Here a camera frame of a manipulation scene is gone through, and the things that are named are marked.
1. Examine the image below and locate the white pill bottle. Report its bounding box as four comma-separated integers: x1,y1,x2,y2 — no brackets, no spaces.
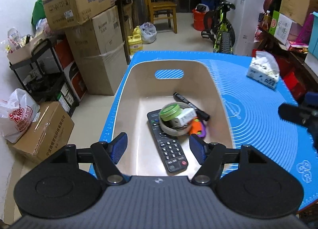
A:
171,108,197,127

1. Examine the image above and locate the red gift bag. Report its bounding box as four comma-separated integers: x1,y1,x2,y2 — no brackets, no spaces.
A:
283,69,307,100

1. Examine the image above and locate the blue silicone baking mat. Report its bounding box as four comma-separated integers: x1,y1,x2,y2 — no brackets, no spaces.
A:
88,50,318,211

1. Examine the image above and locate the black remote control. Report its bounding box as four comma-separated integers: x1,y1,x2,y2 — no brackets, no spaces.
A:
147,110,188,174

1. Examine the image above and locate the black marker pen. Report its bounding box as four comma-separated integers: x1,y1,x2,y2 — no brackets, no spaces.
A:
173,92,210,121

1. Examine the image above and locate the yellow detergent jug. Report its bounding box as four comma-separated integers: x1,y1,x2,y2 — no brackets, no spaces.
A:
127,26,143,56

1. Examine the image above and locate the white red plastic bag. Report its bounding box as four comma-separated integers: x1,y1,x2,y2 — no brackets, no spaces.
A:
1,88,40,143

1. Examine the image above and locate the green white product box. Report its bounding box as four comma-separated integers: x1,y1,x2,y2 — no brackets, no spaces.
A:
269,11,293,45

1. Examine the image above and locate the white tissue pack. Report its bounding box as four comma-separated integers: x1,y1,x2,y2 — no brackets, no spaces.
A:
247,51,280,90

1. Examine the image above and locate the orange purple toy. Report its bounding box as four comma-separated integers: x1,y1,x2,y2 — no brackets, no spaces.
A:
188,117,207,139

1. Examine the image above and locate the floor cardboard box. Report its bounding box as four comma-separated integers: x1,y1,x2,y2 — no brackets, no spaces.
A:
12,101,74,163

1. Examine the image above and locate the black metal shelf rack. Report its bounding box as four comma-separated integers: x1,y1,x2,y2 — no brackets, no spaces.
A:
9,39,79,116

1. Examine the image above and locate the green lid round tin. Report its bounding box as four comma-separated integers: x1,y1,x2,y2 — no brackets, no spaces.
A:
159,103,182,121

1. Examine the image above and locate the red white appliance box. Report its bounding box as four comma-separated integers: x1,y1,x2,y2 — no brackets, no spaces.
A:
54,38,87,102

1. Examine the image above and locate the clear tape roll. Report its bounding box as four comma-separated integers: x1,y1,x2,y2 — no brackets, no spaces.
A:
159,102,191,136

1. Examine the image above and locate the wooden chair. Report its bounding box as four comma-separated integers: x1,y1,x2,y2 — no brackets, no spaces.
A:
144,0,178,34

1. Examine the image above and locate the green black bicycle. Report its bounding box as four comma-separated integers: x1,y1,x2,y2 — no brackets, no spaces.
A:
201,0,236,54

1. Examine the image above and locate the red bucket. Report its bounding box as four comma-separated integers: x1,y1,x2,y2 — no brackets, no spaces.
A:
192,6,208,31

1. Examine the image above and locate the clear plastic bag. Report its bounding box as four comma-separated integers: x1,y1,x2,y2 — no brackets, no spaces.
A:
140,22,157,44

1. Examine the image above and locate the large stacked cardboard box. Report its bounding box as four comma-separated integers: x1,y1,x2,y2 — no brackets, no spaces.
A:
65,6,127,95

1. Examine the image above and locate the white appliance cabinet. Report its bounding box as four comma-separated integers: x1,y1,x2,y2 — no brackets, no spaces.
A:
226,0,265,56

